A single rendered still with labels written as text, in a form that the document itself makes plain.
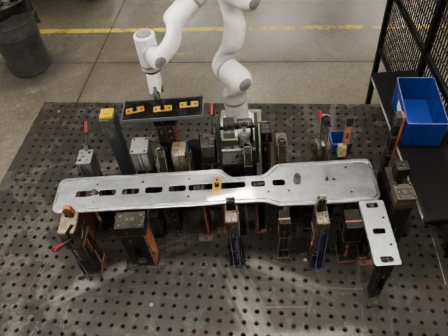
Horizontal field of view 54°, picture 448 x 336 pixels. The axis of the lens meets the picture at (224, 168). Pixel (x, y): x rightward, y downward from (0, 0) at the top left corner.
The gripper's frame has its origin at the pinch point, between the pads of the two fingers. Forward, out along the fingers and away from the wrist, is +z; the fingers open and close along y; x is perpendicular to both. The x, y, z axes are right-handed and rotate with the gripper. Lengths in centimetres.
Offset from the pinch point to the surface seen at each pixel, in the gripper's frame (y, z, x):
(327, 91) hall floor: -134, 123, 115
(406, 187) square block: 49, 17, 96
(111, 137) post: 1.8, 19.3, -26.7
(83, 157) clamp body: 15.2, 17.5, -37.1
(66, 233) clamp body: 54, 18, -39
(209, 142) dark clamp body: 15.8, 15.5, 19.9
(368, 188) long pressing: 44, 23, 83
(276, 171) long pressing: 30, 23, 48
